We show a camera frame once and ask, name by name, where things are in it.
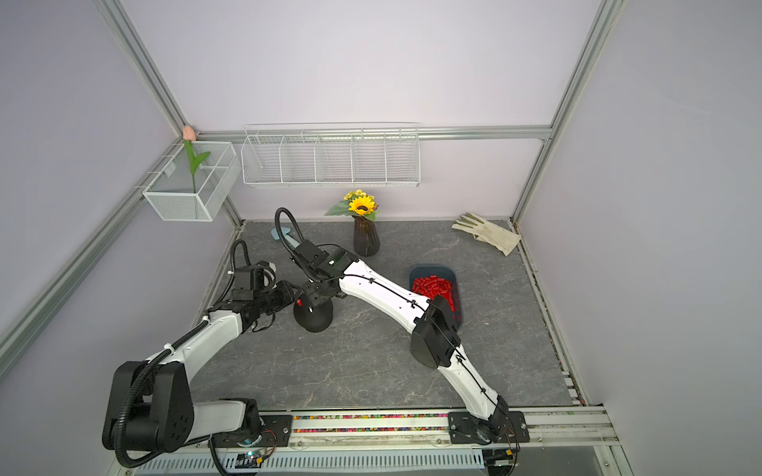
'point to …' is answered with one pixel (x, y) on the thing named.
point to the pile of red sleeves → (432, 287)
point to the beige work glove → (485, 231)
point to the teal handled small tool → (286, 231)
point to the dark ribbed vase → (366, 241)
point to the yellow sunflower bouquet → (355, 202)
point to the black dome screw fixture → (311, 316)
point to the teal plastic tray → (447, 272)
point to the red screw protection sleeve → (300, 301)
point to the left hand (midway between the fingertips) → (299, 291)
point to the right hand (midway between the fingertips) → (319, 290)
